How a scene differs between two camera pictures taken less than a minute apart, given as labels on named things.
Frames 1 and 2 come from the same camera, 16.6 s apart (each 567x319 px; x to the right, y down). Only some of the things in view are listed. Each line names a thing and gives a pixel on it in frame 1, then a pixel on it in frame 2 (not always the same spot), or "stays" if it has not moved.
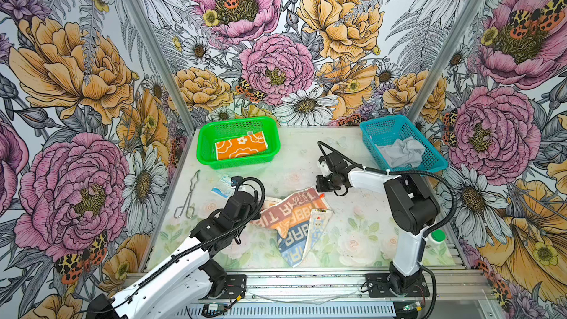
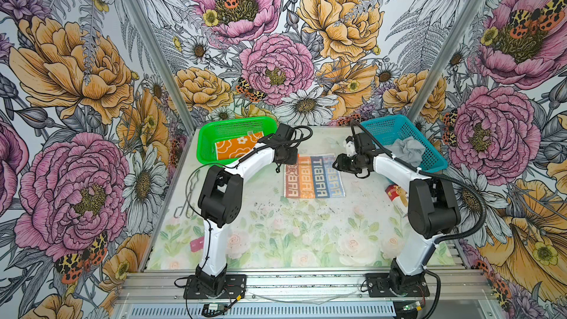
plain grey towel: [404, 152] stays
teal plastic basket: [382, 131] stays
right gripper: [320, 186] → [341, 160]
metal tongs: [190, 210] stays
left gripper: [255, 213] → [292, 159]
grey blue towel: [299, 220] → [314, 176]
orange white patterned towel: [255, 141] stays
